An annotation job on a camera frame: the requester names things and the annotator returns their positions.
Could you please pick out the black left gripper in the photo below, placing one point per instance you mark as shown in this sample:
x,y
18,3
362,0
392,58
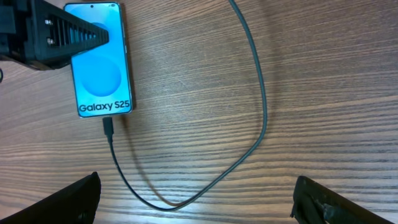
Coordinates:
x,y
38,34

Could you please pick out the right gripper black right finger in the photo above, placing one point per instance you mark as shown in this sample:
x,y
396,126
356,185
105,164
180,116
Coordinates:
x,y
314,203

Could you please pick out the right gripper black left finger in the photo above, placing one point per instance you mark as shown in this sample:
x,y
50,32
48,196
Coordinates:
x,y
76,203

